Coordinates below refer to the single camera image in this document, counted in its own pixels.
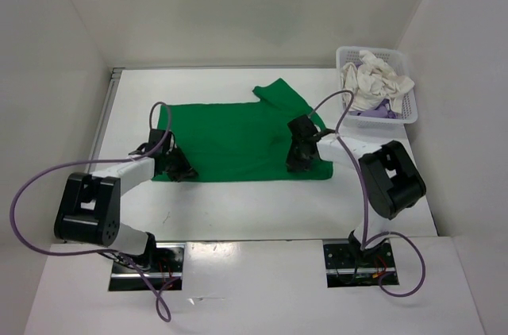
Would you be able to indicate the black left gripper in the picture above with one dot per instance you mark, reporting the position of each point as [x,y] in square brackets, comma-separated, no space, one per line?
[186,171]

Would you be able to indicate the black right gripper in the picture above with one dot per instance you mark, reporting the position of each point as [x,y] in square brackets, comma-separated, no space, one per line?
[293,163]

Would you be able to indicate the green t shirt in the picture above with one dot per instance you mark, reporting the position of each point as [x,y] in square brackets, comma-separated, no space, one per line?
[242,141]

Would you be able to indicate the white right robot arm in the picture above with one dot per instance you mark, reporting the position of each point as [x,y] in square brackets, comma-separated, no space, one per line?
[389,179]

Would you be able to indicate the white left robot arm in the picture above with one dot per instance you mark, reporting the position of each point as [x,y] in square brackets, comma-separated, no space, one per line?
[90,209]

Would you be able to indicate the lavender t shirt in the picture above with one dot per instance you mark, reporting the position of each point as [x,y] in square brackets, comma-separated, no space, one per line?
[383,111]

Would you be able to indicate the white t shirt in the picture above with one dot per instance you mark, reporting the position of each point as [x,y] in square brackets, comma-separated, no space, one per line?
[372,80]

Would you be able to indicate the white plastic basket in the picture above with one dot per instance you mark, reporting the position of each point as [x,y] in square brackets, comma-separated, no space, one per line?
[399,62]

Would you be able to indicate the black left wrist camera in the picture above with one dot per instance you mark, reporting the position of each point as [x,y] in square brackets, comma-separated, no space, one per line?
[160,141]

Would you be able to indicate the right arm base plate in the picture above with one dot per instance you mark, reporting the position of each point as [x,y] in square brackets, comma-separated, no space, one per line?
[343,269]

